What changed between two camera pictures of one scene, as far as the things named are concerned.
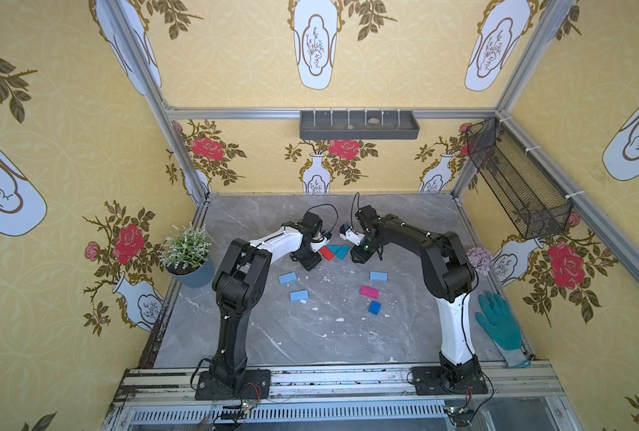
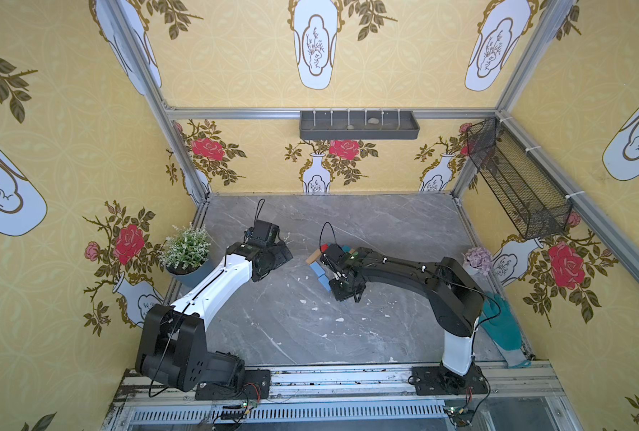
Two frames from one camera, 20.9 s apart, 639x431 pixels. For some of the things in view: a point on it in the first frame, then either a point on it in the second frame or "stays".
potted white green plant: (185, 254) stays
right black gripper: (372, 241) → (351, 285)
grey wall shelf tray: (358, 125) stays
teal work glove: (498, 321) stays
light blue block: (287, 277) → (317, 268)
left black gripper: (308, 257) → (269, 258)
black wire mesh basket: (524, 189) stays
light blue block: (299, 295) → (325, 281)
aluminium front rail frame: (523, 397) stays
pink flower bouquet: (481, 259) stays
